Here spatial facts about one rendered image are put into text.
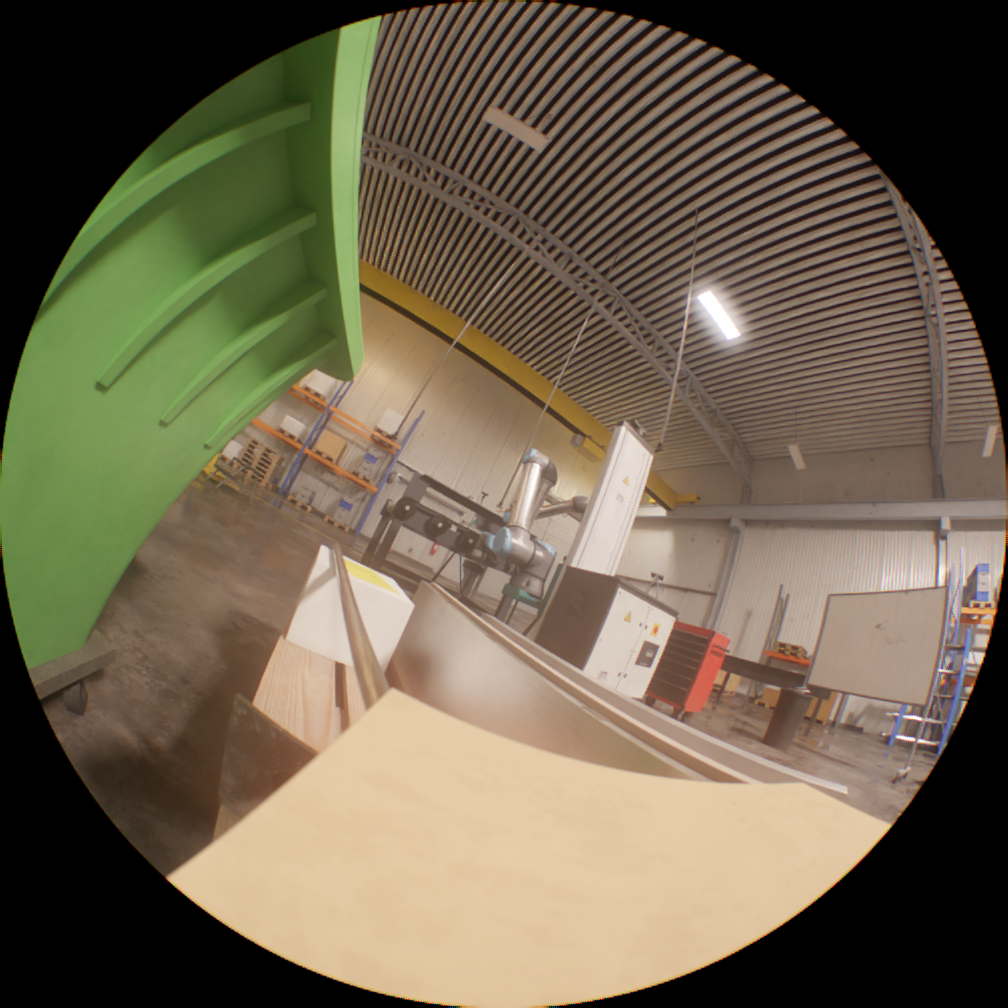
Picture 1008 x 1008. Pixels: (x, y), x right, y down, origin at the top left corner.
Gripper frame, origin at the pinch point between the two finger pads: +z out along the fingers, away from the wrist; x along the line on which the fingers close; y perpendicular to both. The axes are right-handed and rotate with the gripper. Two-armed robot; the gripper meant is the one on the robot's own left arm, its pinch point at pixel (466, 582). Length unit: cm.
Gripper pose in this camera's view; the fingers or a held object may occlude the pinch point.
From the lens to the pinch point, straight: 212.2
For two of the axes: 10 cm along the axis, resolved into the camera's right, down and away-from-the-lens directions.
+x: -8.1, -4.6, -3.6
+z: -4.1, 8.9, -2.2
